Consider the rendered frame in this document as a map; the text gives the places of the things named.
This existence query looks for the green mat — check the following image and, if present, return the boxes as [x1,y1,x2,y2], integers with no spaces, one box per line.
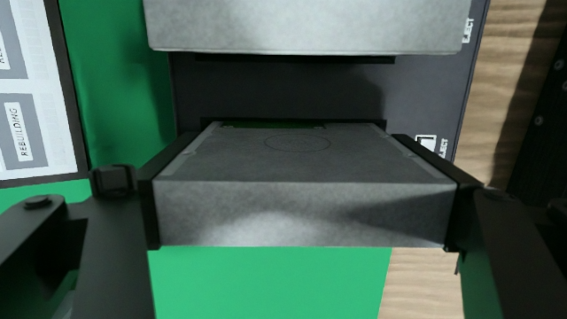
[0,0,392,319]

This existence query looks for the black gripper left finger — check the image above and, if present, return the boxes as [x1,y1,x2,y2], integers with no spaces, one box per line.
[0,131,200,319]

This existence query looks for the black-framed status display screen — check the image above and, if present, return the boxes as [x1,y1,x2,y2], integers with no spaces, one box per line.
[0,0,89,189]

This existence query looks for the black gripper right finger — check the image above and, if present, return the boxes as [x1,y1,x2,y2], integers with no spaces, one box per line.
[391,134,567,319]

